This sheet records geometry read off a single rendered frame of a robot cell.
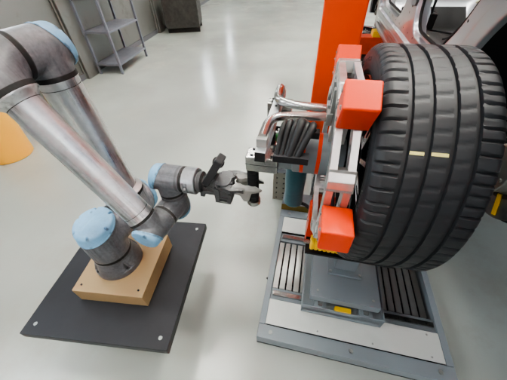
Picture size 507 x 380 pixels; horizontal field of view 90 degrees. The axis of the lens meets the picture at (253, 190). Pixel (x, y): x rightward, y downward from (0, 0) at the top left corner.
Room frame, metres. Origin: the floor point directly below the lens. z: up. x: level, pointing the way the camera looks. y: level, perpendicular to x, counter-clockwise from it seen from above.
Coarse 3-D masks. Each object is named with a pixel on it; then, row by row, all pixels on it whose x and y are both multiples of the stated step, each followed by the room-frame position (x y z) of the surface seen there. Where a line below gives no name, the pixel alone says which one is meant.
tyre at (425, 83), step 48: (384, 48) 0.67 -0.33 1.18; (432, 48) 0.65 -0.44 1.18; (384, 96) 0.52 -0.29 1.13; (432, 96) 0.50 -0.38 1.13; (480, 96) 0.49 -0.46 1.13; (384, 144) 0.44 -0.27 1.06; (432, 144) 0.42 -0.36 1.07; (480, 144) 0.41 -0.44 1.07; (384, 192) 0.38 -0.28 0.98; (432, 192) 0.36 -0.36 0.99; (480, 192) 0.35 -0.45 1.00; (384, 240) 0.34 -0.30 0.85; (432, 240) 0.32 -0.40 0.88
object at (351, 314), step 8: (304, 272) 0.65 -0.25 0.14; (376, 272) 0.62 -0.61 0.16; (304, 280) 0.59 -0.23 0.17; (304, 288) 0.55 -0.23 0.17; (304, 296) 0.52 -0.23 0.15; (304, 304) 0.48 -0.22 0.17; (312, 304) 0.49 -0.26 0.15; (320, 304) 0.47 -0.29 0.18; (328, 304) 0.48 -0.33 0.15; (312, 312) 0.46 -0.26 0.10; (320, 312) 0.46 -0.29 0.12; (328, 312) 0.45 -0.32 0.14; (336, 312) 0.44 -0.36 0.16; (344, 312) 0.43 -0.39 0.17; (352, 312) 0.44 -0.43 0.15; (360, 312) 0.43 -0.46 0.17; (368, 312) 0.43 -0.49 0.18; (352, 320) 0.42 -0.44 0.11; (360, 320) 0.41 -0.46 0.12; (368, 320) 0.41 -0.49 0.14; (376, 320) 0.40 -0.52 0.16; (384, 320) 0.39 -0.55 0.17
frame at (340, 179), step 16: (336, 64) 0.80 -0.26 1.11; (352, 64) 0.77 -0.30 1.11; (336, 80) 0.73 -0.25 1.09; (336, 96) 0.60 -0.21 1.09; (336, 128) 0.52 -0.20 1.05; (336, 144) 0.50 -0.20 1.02; (352, 144) 0.49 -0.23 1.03; (336, 160) 0.47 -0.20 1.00; (352, 160) 0.47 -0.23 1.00; (320, 176) 0.82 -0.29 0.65; (336, 176) 0.44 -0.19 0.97; (352, 176) 0.44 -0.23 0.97; (320, 192) 0.76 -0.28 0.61; (352, 192) 0.42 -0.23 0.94; (320, 208) 0.46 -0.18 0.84
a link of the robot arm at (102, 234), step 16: (96, 208) 0.67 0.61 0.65; (80, 224) 0.60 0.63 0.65; (96, 224) 0.59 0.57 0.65; (112, 224) 0.60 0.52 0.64; (80, 240) 0.54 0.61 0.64; (96, 240) 0.54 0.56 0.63; (112, 240) 0.57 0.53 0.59; (128, 240) 0.63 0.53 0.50; (96, 256) 0.53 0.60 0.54; (112, 256) 0.55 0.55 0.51
